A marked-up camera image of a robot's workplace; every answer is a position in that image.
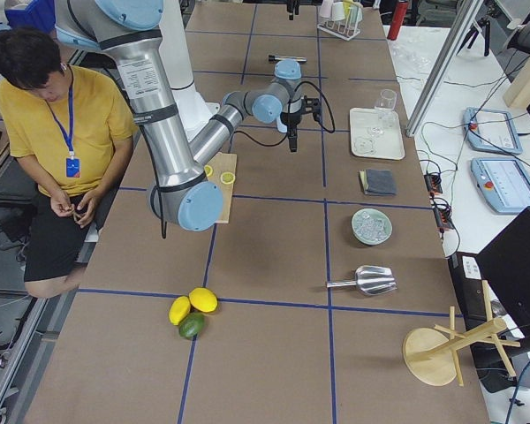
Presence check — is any clear wine glass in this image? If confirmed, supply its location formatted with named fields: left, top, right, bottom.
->
left=374, top=89, right=398, bottom=133

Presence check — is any cream cup on rack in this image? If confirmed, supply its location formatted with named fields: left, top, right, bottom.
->
left=330, top=1, right=345, bottom=21

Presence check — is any yellow lemon half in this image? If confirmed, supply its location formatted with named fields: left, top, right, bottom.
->
left=204, top=165, right=214, bottom=178

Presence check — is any yellow lemon upper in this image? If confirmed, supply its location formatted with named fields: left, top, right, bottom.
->
left=188, top=287, right=218, bottom=313

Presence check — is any grey folded cloth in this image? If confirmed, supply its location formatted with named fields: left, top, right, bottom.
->
left=359, top=169, right=397, bottom=196

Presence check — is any pink cup on rack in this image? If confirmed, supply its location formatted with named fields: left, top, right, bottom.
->
left=319, top=0, right=334, bottom=19

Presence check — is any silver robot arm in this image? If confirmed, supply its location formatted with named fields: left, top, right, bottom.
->
left=55, top=1, right=322, bottom=231

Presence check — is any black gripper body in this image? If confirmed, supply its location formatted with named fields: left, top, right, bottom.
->
left=278, top=96, right=322, bottom=137

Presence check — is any blue teach pendant far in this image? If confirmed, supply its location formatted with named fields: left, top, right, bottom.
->
left=462, top=107, right=523, bottom=155

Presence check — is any cream bear tray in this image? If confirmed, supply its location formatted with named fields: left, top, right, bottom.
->
left=349, top=108, right=405, bottom=160

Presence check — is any steel ice scoop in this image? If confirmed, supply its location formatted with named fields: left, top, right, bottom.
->
left=326, top=265, right=397, bottom=296

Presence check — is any green bowl of ice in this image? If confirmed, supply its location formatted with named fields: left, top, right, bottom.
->
left=351, top=208, right=392, bottom=246

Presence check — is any wooden cup tree stand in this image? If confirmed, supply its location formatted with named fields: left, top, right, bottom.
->
left=402, top=280, right=520, bottom=386

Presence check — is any aluminium frame post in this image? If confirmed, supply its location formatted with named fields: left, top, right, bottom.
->
left=405, top=0, right=484, bottom=137

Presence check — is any white wire cup rack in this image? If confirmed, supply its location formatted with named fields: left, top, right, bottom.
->
left=317, top=0, right=363, bottom=41

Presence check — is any person in yellow shirt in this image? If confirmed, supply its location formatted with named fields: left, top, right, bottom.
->
left=0, top=27, right=137, bottom=299

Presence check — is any steel muddler black tip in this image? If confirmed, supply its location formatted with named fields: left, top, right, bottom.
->
left=268, top=54, right=307, bottom=64

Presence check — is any blue teach pendant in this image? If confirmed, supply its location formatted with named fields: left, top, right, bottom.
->
left=470, top=158, right=530, bottom=215
left=462, top=107, right=523, bottom=155

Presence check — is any yellow lemon left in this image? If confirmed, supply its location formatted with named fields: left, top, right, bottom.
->
left=168, top=296, right=191, bottom=326

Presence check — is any green lime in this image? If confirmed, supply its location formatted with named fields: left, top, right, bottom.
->
left=178, top=312, right=206, bottom=339

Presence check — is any wooden cutting board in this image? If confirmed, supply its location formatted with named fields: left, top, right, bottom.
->
left=206, top=152, right=237, bottom=223

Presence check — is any black laptop monitor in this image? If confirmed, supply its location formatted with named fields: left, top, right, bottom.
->
left=476, top=207, right=530, bottom=330

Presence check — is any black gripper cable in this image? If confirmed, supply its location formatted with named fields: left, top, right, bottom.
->
left=236, top=79, right=337, bottom=148

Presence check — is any blue teach pendant near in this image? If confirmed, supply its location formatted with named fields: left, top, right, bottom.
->
left=470, top=158, right=530, bottom=215

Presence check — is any red bottle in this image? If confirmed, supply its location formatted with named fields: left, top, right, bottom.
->
left=387, top=0, right=409, bottom=41

